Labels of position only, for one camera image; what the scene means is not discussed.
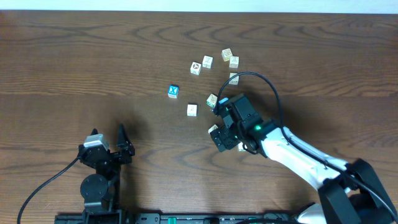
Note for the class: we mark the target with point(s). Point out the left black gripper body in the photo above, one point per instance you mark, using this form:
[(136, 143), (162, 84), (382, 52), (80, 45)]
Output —
[(109, 154)]

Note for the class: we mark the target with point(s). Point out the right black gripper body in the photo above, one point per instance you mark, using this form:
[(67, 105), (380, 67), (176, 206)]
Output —
[(231, 137)]

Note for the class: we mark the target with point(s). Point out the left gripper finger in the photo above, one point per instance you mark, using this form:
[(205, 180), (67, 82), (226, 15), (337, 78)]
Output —
[(94, 132), (122, 140)]

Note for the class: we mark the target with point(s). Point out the green-edged wooden block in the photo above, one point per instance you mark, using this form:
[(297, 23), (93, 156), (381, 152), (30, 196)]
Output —
[(241, 147), (212, 100)]

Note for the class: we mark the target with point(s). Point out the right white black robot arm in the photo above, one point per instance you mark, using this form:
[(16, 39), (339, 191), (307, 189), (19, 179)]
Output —
[(348, 192)]

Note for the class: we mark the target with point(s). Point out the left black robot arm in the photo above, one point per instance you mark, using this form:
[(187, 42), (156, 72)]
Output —
[(101, 190)]

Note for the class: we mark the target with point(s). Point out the plain small wooden block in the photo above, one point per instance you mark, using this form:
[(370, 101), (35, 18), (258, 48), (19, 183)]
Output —
[(192, 110)]

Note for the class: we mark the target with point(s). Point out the wooden block beside yellow one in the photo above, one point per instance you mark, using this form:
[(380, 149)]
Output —
[(234, 62)]

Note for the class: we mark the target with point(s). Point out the wooden block with X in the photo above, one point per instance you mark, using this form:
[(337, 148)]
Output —
[(207, 62)]

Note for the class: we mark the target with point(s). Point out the blue X wooden block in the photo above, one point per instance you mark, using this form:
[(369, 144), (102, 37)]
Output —
[(173, 91)]

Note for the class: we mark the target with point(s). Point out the wooden block with red circle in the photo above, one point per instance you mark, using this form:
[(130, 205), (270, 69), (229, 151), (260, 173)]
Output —
[(195, 68)]

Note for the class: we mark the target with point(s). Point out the yellow-edged wooden block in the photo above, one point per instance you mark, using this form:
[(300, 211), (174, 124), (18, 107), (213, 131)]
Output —
[(226, 54)]

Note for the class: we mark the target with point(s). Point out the wooden block with ring picture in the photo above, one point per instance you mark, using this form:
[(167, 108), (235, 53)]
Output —
[(233, 79)]

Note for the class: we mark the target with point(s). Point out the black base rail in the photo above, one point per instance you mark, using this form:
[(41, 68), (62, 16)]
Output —
[(156, 218)]

